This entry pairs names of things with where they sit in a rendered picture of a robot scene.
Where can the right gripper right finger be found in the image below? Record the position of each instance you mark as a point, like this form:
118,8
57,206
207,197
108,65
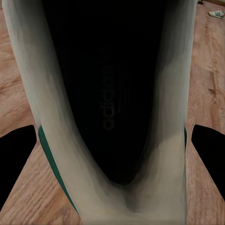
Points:
210,145

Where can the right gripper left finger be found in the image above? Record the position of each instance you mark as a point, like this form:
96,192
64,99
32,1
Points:
15,148

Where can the gym shoe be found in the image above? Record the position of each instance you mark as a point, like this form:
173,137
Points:
107,82
218,14

